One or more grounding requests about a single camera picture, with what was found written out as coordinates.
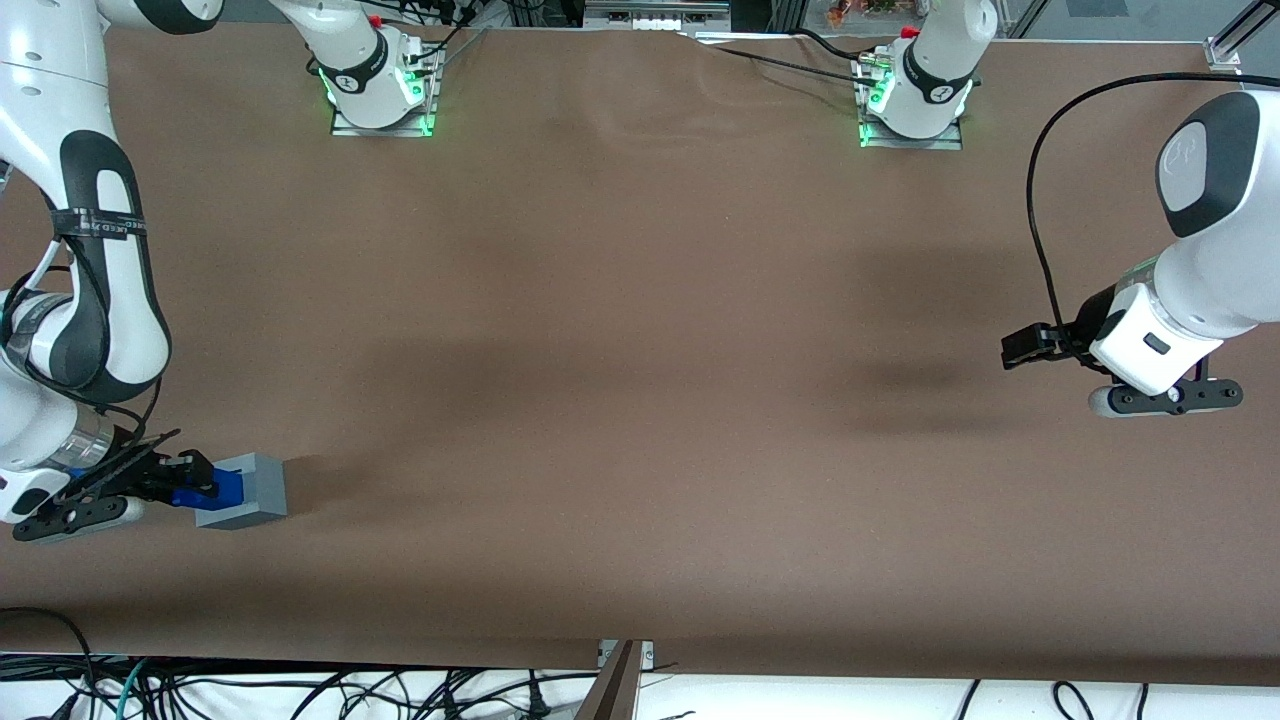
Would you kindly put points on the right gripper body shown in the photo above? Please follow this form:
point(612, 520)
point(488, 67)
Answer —
point(137, 476)

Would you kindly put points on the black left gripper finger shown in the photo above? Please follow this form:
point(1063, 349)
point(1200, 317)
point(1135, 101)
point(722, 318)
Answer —
point(1035, 357)
point(1040, 338)

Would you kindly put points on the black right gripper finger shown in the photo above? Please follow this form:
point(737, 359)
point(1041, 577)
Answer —
point(185, 490)
point(190, 465)

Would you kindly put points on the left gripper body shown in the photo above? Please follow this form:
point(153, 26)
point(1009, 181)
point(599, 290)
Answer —
point(1092, 318)

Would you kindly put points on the blue plastic part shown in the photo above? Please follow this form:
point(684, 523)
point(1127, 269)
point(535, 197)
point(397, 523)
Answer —
point(228, 488)

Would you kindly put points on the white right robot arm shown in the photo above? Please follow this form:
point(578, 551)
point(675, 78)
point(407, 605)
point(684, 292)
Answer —
point(40, 100)

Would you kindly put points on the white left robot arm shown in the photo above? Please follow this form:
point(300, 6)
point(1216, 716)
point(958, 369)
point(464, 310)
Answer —
point(1225, 260)

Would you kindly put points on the gray square base block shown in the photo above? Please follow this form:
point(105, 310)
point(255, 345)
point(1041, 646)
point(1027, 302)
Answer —
point(265, 490)

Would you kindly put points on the brown table cover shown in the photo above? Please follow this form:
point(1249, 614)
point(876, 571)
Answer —
point(640, 300)

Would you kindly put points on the dark angled support beam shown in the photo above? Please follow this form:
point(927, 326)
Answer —
point(612, 695)

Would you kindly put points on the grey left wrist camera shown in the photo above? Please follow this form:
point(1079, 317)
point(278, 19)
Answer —
point(1170, 397)

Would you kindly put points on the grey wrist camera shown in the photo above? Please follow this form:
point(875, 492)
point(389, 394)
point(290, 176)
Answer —
point(1170, 397)
point(110, 512)

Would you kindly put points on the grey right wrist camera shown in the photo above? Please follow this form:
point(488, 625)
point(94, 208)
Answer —
point(110, 512)

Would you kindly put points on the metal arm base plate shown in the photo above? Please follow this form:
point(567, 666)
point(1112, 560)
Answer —
point(350, 128)
point(940, 143)

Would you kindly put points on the silver corner bracket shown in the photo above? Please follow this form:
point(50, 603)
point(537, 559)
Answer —
point(1222, 55)

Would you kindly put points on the silver table edge bracket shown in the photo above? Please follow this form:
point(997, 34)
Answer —
point(648, 655)

